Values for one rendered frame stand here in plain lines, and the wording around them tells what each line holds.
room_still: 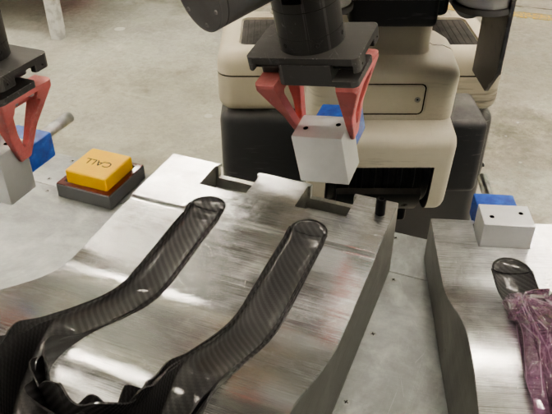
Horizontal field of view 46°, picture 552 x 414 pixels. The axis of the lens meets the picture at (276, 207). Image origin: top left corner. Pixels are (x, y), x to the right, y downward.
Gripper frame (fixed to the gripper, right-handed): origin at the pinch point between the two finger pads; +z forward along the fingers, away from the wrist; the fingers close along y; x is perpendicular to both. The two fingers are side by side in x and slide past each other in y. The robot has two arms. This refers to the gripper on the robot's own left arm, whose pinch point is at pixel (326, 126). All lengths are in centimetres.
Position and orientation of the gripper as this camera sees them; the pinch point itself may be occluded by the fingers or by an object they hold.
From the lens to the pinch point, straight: 62.5
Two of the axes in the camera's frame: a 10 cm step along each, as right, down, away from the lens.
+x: 3.7, -6.5, 6.6
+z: 1.9, 7.5, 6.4
